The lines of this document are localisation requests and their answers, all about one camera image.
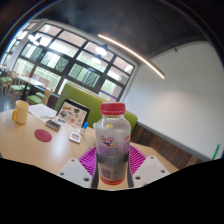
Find wooden dining table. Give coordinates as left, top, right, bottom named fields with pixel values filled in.
left=16, top=75, right=46, bottom=101

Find group of pendant ceiling lamps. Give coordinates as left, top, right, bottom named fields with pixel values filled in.
left=28, top=31, right=110, bottom=65

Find long curved light strip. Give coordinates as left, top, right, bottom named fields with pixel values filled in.
left=97, top=33, right=166, bottom=80

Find green upholstered bench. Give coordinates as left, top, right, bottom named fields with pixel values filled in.
left=54, top=82, right=139, bottom=133

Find white paper sheets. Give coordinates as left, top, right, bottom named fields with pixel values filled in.
left=28, top=103, right=58, bottom=122

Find small dark flat box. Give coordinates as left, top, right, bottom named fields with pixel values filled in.
left=45, top=119, right=62, bottom=132

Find black tablet with stickers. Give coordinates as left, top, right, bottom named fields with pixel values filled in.
left=54, top=98, right=91, bottom=131

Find flat round red coaster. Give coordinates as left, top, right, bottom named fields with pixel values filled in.
left=34, top=128, right=53, bottom=143

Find cream mug with yellow handle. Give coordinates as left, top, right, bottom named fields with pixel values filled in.
left=11, top=99, right=30, bottom=125

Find clear red-capped drink bottle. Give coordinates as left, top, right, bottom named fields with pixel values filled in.
left=94, top=101, right=132, bottom=186

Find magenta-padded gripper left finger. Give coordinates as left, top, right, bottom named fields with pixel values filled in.
left=57, top=145, right=100, bottom=190

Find group of wooden green-seated chairs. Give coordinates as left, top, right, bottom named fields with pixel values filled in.
left=0, top=69, right=53, bottom=106

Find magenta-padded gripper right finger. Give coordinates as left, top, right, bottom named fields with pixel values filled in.
left=126, top=145, right=171, bottom=189

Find small blue-capped white bottle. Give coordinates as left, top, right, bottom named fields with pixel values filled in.
left=80, top=121, right=90, bottom=136

